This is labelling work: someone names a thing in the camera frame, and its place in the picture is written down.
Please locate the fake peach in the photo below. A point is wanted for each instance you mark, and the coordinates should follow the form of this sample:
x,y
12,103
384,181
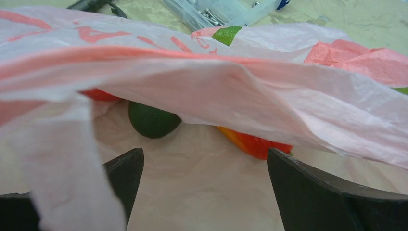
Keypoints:
x,y
252,145

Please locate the pink plastic bag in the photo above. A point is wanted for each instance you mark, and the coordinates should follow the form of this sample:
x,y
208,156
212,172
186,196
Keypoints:
x,y
301,84

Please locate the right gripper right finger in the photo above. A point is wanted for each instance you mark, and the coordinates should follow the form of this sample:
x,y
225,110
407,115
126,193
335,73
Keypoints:
x,y
310,199

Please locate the fake green avocado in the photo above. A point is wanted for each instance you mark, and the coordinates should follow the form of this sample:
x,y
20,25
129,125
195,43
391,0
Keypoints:
x,y
152,122

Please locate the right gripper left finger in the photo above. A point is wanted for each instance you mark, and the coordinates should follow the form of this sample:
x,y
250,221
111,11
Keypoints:
x,y
17,212

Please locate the clear screw organizer box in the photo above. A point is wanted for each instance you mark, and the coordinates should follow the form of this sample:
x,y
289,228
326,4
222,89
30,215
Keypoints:
x,y
199,14

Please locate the fake red tomato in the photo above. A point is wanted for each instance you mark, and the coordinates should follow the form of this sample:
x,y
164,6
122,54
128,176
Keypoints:
x,y
99,95

